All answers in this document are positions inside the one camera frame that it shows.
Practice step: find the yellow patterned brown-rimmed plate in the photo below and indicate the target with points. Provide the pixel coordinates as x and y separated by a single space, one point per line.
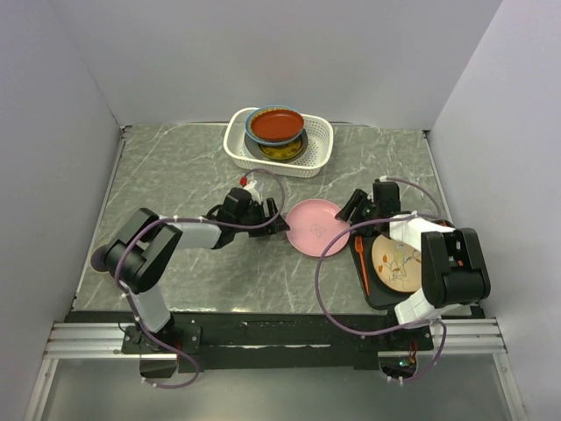
285 152

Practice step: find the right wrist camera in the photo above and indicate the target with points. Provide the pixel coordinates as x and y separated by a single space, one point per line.
383 182

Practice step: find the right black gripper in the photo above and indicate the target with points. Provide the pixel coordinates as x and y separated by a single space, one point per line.
359 199

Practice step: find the blue plate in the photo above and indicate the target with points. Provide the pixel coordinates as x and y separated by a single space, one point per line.
252 136

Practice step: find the white perforated plastic basket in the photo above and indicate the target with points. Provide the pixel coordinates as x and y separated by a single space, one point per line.
315 156

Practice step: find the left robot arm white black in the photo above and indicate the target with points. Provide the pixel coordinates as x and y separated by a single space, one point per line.
139 253

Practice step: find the black plastic tray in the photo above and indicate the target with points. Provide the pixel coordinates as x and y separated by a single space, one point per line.
453 266

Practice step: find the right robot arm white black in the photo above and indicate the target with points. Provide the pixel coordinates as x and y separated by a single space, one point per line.
388 205

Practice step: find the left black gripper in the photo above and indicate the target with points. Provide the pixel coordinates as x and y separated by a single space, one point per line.
279 225

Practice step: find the pink plate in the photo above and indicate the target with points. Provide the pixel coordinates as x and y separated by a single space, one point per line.
313 225

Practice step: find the peach plate with bird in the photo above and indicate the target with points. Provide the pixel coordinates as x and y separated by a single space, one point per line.
398 265

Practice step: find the orange plastic fork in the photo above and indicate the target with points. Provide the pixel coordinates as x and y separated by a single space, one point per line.
359 249

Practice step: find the black base frame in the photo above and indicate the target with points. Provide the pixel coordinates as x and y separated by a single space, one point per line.
219 341

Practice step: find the dark red scalloped plate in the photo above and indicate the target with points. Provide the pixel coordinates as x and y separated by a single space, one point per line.
277 125

